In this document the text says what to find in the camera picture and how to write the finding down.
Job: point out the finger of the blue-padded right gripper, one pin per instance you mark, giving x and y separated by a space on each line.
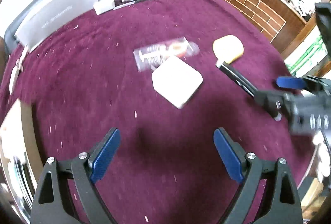
280 202

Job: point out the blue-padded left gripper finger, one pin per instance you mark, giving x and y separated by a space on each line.
53 202

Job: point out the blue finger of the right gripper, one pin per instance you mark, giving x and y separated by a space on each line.
291 83

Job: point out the black marker white caps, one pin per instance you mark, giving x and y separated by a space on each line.
250 89

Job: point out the cardboard box tray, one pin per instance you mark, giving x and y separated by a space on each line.
20 158

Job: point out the wooden cabinet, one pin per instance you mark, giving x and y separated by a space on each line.
277 21

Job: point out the yellow round sponge ball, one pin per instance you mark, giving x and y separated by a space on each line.
227 49

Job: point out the white square charger box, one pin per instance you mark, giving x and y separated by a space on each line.
176 81

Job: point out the maroon tablecloth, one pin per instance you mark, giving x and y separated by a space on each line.
83 80

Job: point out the clear plastic packet red item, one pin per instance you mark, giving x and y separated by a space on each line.
152 56

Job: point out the white car key fob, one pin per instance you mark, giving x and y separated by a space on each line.
17 69

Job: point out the white power adapter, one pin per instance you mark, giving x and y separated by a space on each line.
103 6

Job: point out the grey long gift box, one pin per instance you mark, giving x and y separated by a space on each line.
47 16

